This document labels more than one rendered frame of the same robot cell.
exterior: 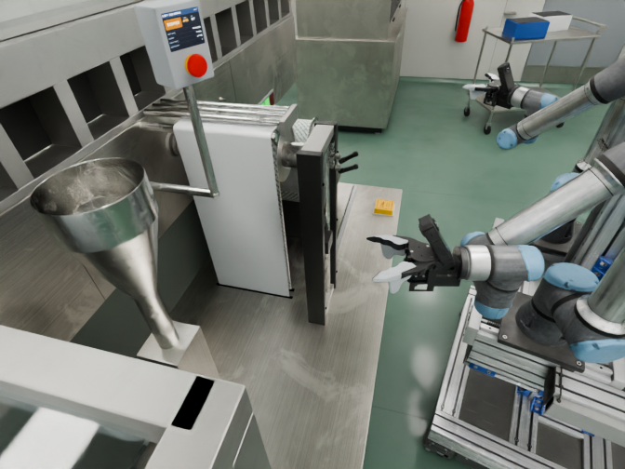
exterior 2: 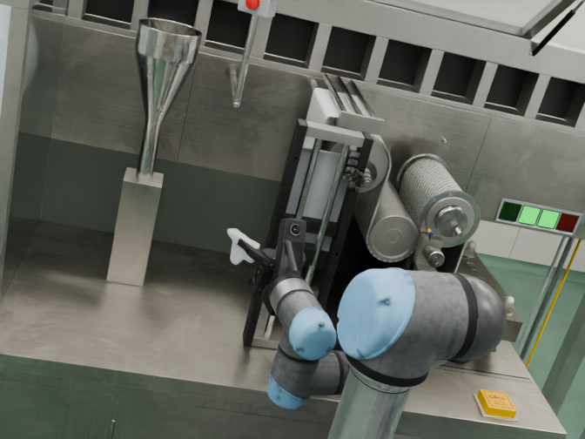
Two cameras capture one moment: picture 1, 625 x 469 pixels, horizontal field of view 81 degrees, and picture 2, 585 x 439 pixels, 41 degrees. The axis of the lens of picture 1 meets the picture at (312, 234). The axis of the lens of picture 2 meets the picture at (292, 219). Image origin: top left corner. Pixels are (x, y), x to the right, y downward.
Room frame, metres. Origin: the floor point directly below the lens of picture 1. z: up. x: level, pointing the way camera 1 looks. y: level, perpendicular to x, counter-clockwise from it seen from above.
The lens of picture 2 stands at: (-0.07, -1.42, 1.88)
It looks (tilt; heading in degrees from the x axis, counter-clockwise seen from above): 22 degrees down; 62
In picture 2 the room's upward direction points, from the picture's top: 15 degrees clockwise
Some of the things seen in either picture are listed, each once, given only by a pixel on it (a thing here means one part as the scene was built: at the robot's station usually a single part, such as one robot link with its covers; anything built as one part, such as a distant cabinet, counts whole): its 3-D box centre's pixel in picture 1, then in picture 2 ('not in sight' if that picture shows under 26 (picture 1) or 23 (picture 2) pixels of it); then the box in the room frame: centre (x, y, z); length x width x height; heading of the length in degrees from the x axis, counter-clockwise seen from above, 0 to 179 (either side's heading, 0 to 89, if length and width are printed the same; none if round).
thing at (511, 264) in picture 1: (510, 263); (305, 326); (0.54, -0.41, 1.21); 0.11 x 0.08 x 0.09; 86
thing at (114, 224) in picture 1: (99, 202); (168, 40); (0.42, 0.29, 1.50); 0.14 x 0.14 x 0.06
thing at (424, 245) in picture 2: not in sight; (415, 296); (1.04, -0.05, 1.05); 0.06 x 0.05 x 0.31; 73
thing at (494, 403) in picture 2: (384, 207); (496, 403); (1.17, -0.29, 0.91); 0.07 x 0.07 x 0.02; 73
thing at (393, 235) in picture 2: not in sight; (383, 216); (1.00, 0.13, 1.17); 0.26 x 0.12 x 0.12; 73
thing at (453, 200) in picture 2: not in sight; (436, 199); (1.12, 0.10, 1.25); 0.26 x 0.12 x 0.12; 73
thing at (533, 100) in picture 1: (539, 103); not in sight; (1.38, -0.90, 1.21); 0.11 x 0.08 x 0.09; 34
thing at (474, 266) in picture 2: not in sight; (466, 287); (1.30, 0.08, 1.00); 0.40 x 0.16 x 0.06; 73
